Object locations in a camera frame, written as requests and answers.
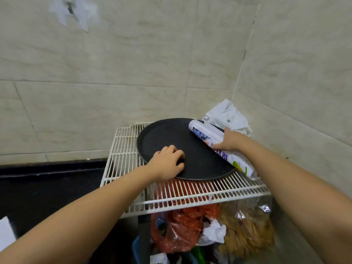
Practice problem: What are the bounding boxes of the person's right forearm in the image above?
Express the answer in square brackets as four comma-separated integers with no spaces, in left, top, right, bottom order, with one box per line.
[236,133,352,264]

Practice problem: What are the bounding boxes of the white crumpled cloth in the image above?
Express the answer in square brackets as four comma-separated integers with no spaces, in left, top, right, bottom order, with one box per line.
[202,99,252,137]

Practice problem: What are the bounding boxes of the red plastic bag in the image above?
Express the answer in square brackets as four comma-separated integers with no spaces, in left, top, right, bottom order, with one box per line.
[151,180,220,254]

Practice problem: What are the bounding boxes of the printed white plastic roll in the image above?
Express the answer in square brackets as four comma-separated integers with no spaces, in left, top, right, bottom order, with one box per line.
[188,119,258,181]

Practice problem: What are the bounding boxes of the black round tray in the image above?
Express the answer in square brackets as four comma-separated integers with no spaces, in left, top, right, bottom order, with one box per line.
[137,118,237,181]

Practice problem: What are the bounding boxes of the white wire rack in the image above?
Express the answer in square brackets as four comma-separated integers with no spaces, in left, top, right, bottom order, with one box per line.
[100,123,272,219]

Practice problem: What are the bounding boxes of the person's right hand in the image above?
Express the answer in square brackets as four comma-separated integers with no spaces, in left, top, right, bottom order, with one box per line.
[212,127,248,152]

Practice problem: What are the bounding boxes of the white tape remnants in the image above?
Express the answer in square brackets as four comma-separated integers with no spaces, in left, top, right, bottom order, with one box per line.
[49,0,98,32]

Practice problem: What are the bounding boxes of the person's left forearm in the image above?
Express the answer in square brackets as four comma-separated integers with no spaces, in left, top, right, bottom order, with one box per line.
[0,165,154,264]

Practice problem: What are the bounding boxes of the green bottle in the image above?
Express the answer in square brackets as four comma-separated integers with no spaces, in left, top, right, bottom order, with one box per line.
[191,246,207,264]

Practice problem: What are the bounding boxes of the blue plastic bag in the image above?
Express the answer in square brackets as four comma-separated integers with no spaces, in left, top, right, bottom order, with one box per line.
[132,236,152,264]

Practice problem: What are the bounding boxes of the person's left hand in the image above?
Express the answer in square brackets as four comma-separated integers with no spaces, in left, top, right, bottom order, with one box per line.
[146,145,185,181]

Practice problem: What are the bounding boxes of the small white plastic bag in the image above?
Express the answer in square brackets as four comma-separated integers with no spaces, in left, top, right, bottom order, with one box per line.
[150,253,170,264]

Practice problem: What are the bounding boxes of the white crumpled plastic bag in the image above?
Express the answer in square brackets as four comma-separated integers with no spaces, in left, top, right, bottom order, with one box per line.
[198,218,227,245]

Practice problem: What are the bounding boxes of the white flat sheet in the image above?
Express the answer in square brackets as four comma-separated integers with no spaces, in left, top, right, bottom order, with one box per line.
[0,217,17,252]

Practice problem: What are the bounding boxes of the clear bag of yellow strips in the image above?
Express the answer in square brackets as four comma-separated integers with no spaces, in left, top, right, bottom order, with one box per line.
[218,195,276,259]

